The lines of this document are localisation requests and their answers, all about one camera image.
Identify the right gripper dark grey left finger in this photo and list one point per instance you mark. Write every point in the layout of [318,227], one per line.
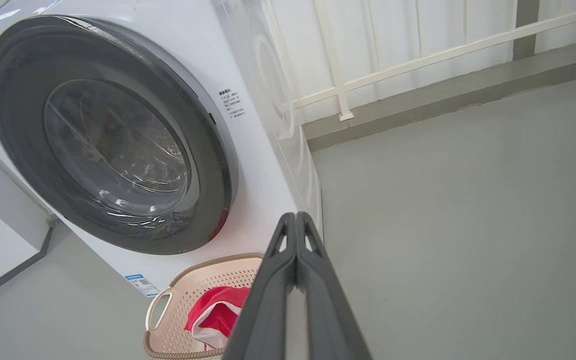
[263,310]

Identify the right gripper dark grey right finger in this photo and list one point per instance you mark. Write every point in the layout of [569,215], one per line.
[328,320]

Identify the red and white garment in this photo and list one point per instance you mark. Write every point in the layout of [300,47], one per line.
[218,305]

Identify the cream perforated laundry basket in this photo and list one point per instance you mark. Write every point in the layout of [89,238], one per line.
[203,280]

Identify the white front-load washing machine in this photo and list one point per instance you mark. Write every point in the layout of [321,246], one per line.
[258,175]

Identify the blue energy label sticker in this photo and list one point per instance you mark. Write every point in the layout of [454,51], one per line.
[141,285]

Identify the cream metal railing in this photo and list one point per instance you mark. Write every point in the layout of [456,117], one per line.
[345,116]

